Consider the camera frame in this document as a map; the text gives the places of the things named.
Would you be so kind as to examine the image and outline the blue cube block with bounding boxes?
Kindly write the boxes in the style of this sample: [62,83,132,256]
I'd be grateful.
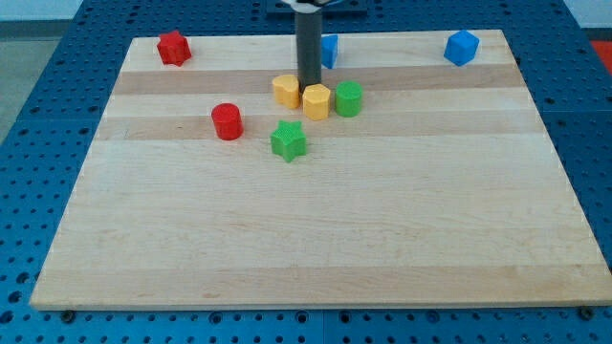
[444,30,480,66]

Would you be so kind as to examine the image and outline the red star block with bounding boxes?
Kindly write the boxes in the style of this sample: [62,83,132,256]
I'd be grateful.
[157,31,191,67]

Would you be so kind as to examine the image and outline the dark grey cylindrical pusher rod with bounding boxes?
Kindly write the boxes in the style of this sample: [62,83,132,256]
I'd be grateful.
[295,11,322,92]

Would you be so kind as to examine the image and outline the green star block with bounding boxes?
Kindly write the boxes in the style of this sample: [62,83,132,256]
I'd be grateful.
[270,120,307,162]

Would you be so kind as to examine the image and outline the green cylinder block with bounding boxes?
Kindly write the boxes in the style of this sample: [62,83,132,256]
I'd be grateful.
[335,80,363,118]

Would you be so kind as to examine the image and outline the yellow hexagon block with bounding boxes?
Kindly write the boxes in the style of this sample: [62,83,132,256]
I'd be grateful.
[302,84,331,120]

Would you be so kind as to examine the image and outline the light wooden board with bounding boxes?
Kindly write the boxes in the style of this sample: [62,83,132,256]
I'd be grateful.
[31,30,611,311]

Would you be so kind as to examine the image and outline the red cylinder block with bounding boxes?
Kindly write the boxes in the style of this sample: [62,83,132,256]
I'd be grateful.
[211,103,244,140]

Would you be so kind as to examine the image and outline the blue block behind rod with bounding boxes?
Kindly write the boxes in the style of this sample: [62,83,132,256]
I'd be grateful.
[321,34,339,69]

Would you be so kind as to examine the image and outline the yellow heart block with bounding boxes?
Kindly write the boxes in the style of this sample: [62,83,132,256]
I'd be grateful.
[272,75,300,109]

